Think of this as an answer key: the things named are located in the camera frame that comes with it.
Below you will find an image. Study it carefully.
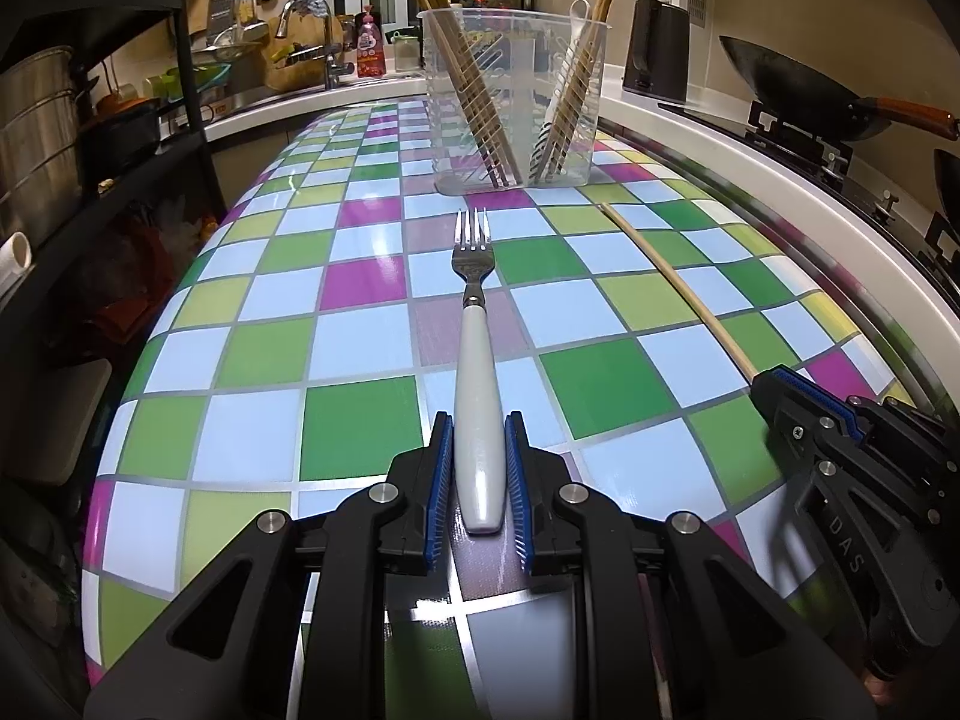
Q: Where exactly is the wooden chopstick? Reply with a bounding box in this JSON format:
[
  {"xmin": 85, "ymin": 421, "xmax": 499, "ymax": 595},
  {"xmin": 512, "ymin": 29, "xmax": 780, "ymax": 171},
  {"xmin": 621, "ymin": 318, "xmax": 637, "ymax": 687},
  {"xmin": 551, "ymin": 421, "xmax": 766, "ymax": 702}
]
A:
[
  {"xmin": 559, "ymin": 0, "xmax": 626, "ymax": 182},
  {"xmin": 410, "ymin": 0, "xmax": 512, "ymax": 188},
  {"xmin": 547, "ymin": 0, "xmax": 621, "ymax": 183},
  {"xmin": 536, "ymin": 0, "xmax": 614, "ymax": 185},
  {"xmin": 401, "ymin": 0, "xmax": 503, "ymax": 189},
  {"xmin": 598, "ymin": 202, "xmax": 760, "ymax": 385},
  {"xmin": 420, "ymin": 0, "xmax": 522, "ymax": 187},
  {"xmin": 391, "ymin": 0, "xmax": 494, "ymax": 190}
]

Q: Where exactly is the black pot with orange lid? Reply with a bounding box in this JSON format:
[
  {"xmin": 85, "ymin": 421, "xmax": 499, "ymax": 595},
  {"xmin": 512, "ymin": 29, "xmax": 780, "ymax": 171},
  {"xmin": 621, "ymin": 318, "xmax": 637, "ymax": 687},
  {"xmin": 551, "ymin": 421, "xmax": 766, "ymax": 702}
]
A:
[{"xmin": 82, "ymin": 94, "xmax": 163, "ymax": 155}]

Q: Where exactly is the pink dish soap bottle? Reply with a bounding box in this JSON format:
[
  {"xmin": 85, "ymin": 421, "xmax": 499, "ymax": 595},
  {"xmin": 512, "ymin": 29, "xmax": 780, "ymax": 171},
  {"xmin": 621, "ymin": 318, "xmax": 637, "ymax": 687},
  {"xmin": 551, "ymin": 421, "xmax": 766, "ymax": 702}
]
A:
[{"xmin": 356, "ymin": 6, "xmax": 386, "ymax": 80}]

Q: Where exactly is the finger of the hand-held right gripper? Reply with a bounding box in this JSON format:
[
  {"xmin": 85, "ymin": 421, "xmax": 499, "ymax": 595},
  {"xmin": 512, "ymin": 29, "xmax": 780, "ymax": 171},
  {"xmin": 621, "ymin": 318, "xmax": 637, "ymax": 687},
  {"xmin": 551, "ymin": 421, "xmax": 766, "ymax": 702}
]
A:
[
  {"xmin": 772, "ymin": 369, "xmax": 953, "ymax": 460},
  {"xmin": 752, "ymin": 375, "xmax": 863, "ymax": 482}
]

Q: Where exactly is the large steel pot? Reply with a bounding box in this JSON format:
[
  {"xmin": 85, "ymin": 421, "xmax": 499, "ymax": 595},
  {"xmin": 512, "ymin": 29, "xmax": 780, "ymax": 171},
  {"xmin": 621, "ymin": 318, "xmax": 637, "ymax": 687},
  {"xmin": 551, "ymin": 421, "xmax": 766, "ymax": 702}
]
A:
[{"xmin": 0, "ymin": 45, "xmax": 84, "ymax": 242}]

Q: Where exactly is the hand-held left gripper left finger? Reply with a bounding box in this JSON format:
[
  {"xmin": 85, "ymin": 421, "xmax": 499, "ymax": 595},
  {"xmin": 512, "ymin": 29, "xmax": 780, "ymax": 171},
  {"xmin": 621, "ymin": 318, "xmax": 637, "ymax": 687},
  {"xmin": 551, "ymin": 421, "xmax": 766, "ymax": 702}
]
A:
[{"xmin": 82, "ymin": 412, "xmax": 456, "ymax": 720}]

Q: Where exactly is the fork with white handle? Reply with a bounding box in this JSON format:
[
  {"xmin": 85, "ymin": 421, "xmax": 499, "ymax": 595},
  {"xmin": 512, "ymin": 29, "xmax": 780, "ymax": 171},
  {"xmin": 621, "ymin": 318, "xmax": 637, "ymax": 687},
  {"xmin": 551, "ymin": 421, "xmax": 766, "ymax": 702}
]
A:
[{"xmin": 451, "ymin": 208, "xmax": 505, "ymax": 537}]

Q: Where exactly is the metal faucet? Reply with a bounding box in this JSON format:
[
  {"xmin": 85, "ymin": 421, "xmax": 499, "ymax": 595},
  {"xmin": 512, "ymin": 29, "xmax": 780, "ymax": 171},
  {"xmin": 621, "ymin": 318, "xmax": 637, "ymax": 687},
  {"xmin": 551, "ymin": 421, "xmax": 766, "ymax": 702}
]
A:
[{"xmin": 276, "ymin": 0, "xmax": 354, "ymax": 92}]

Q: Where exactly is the green basin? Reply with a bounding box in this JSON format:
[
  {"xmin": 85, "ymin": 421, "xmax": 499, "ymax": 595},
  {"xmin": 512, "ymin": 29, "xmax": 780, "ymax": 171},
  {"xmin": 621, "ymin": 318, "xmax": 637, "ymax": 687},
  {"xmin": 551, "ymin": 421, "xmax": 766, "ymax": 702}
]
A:
[{"xmin": 166, "ymin": 64, "xmax": 234, "ymax": 95}]

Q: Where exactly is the black electric kettle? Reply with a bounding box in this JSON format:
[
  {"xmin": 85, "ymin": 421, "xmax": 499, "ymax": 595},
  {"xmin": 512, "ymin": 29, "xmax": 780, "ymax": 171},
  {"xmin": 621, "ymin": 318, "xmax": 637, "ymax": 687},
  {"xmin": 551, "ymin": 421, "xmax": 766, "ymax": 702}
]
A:
[{"xmin": 622, "ymin": 0, "xmax": 692, "ymax": 103}]

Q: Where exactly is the white roll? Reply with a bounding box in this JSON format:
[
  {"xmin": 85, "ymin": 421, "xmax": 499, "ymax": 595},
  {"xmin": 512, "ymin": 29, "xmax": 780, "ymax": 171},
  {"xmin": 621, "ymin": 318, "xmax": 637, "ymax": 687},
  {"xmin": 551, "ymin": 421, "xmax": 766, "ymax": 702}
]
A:
[{"xmin": 0, "ymin": 231, "xmax": 33, "ymax": 294}]

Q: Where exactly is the steel sink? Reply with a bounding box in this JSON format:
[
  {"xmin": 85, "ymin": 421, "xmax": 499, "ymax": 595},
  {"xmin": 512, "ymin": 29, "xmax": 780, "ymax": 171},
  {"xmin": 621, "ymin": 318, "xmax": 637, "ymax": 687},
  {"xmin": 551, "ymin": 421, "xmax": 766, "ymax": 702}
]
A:
[{"xmin": 217, "ymin": 71, "xmax": 429, "ymax": 114}]

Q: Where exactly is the dark pan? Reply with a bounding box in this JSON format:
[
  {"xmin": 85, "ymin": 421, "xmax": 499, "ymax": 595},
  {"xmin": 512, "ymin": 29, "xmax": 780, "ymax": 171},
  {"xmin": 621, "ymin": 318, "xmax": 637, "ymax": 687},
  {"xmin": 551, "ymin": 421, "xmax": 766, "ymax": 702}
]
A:
[{"xmin": 932, "ymin": 148, "xmax": 960, "ymax": 200}]

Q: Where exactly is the red plastic bag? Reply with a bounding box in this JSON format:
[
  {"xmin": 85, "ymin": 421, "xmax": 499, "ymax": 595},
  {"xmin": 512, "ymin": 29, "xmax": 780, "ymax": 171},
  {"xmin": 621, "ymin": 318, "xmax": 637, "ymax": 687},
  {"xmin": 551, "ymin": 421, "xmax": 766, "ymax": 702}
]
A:
[{"xmin": 90, "ymin": 202, "xmax": 219, "ymax": 332}]

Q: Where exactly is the black shelf rack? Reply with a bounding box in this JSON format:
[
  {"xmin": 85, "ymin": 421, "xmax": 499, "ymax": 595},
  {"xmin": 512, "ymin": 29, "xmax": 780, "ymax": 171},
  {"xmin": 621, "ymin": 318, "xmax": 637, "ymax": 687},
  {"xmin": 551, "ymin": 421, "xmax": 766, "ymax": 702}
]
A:
[{"xmin": 0, "ymin": 0, "xmax": 227, "ymax": 421}]

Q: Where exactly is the white spoon with striped handle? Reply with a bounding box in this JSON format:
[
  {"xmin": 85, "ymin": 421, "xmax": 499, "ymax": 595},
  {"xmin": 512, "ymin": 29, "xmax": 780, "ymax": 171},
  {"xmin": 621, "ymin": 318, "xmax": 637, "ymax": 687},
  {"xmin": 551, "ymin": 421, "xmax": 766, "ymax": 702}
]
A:
[{"xmin": 529, "ymin": 0, "xmax": 593, "ymax": 185}]

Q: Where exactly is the checkered tablecloth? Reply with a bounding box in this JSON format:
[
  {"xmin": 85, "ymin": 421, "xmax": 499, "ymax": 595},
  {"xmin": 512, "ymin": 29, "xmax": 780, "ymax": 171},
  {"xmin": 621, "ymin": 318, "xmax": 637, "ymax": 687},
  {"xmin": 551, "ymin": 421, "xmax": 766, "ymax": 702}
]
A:
[{"xmin": 79, "ymin": 101, "xmax": 925, "ymax": 720}]

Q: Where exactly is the brown bulky bag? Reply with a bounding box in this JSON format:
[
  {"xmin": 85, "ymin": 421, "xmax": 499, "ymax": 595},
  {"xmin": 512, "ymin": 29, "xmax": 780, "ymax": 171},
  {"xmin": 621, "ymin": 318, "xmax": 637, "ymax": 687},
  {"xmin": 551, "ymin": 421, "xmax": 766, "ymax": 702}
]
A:
[{"xmin": 262, "ymin": 11, "xmax": 332, "ymax": 92}]

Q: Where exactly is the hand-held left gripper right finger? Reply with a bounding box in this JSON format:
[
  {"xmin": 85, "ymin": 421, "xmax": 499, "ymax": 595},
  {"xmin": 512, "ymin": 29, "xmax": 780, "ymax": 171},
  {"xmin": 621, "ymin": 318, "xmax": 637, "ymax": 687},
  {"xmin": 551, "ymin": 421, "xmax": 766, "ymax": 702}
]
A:
[{"xmin": 504, "ymin": 412, "xmax": 878, "ymax": 720}]

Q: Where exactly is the clear plastic utensil holder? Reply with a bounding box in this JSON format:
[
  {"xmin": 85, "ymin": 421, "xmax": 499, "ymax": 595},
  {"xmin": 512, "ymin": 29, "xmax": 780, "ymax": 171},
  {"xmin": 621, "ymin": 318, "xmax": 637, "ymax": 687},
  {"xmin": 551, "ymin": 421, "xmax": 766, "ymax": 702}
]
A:
[{"xmin": 416, "ymin": 6, "xmax": 614, "ymax": 192}]

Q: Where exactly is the black gas stove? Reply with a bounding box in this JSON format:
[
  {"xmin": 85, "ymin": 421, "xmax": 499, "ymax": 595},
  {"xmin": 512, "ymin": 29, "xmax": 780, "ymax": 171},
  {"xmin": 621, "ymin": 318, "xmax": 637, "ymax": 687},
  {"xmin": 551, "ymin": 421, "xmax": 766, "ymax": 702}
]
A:
[{"xmin": 660, "ymin": 101, "xmax": 960, "ymax": 280}]

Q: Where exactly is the black wok with wooden handle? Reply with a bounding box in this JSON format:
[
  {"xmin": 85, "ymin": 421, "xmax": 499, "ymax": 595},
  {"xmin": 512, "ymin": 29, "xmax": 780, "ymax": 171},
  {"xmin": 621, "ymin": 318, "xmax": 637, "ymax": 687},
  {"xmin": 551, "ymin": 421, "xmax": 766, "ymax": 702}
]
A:
[{"xmin": 718, "ymin": 35, "xmax": 960, "ymax": 142}]

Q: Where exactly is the steel colander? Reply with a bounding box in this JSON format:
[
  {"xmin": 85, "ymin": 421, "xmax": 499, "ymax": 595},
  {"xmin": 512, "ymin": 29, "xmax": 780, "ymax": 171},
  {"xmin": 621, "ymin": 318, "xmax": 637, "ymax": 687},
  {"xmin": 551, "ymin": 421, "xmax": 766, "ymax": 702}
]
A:
[{"xmin": 191, "ymin": 41, "xmax": 260, "ymax": 65}]

